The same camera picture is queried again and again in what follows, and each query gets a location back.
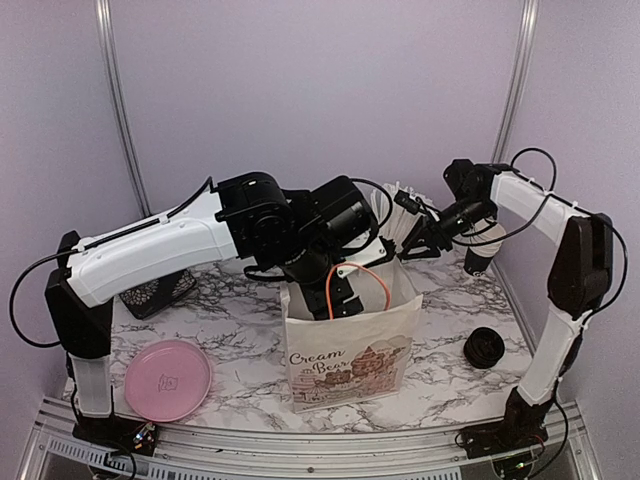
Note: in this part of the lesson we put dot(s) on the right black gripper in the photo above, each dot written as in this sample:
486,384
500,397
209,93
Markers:
440,237

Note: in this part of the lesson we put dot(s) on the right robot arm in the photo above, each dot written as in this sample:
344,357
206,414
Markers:
496,204

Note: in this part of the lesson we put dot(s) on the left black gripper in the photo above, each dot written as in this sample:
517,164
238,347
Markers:
318,301

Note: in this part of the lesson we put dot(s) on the left aluminium frame post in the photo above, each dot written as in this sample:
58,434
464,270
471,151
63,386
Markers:
109,52

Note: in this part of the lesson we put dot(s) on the bundle of white paper straws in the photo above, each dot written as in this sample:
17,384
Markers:
399,225

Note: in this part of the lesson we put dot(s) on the white paper takeout bag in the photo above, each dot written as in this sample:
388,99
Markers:
355,358

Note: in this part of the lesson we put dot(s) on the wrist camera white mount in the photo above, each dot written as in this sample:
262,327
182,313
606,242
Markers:
414,205
369,249

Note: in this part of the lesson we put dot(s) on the right aluminium frame post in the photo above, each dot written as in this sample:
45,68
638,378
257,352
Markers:
521,64

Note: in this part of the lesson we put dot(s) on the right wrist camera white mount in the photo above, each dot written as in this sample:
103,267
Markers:
414,205

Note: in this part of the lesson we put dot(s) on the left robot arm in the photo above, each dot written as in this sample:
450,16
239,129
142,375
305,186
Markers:
307,234

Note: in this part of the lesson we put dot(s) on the stack of paper coffee cups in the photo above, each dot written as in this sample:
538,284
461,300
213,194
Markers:
485,242

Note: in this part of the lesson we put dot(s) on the pink round plate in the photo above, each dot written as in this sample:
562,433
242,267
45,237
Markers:
167,381

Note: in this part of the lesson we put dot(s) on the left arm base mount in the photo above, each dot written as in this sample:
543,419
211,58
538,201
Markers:
124,434

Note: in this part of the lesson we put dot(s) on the aluminium frame post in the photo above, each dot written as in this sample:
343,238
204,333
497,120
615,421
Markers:
109,52
521,64

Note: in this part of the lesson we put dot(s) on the front aluminium frame rail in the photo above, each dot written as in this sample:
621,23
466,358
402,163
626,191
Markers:
190,452

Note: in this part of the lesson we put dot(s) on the black floral patterned tray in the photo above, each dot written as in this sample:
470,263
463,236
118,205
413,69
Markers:
146,300

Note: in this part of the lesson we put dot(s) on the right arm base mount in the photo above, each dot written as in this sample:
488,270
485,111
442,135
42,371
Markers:
521,426

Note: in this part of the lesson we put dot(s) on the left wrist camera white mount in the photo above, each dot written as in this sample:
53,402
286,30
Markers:
369,249

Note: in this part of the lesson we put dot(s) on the stack of black cup lids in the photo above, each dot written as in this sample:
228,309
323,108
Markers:
484,348

